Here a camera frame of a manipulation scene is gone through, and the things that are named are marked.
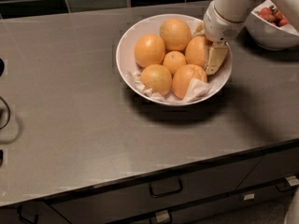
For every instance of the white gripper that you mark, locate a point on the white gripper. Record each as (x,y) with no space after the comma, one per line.
(219,26)

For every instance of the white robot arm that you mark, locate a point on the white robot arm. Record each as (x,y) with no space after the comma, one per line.
(239,10)

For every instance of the small centre orange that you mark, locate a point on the small centre orange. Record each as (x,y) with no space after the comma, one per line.
(173,60)

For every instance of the white paper napkin in bowl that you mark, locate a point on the white paper napkin in bowl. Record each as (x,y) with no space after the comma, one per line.
(198,91)

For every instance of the white bowl of strawberries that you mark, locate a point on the white bowl of strawberries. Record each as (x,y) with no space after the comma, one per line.
(269,36)

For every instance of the large white bowl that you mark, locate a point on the large white bowl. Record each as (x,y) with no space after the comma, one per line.
(125,54)

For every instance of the red strawberries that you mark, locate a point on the red strawberries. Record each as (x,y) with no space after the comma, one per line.
(273,15)

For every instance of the right dark drawer front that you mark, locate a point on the right dark drawer front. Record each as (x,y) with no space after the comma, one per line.
(273,166)

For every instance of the dark drawer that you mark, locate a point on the dark drawer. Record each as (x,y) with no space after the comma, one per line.
(141,199)
(273,166)

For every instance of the middle dark drawer front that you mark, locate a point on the middle dark drawer front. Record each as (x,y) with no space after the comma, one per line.
(141,199)

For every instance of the black middle drawer handle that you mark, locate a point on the black middle drawer handle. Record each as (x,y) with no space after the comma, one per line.
(165,187)

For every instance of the black drawer handle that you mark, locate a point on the black drawer handle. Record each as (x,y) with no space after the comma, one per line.
(165,187)
(27,215)
(290,183)

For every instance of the black right drawer handle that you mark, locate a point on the black right drawer handle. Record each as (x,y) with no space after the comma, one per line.
(290,183)

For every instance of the lower drawer handle with label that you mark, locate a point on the lower drawer handle with label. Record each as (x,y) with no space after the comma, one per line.
(161,217)

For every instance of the black left drawer handle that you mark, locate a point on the black left drawer handle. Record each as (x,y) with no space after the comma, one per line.
(27,215)

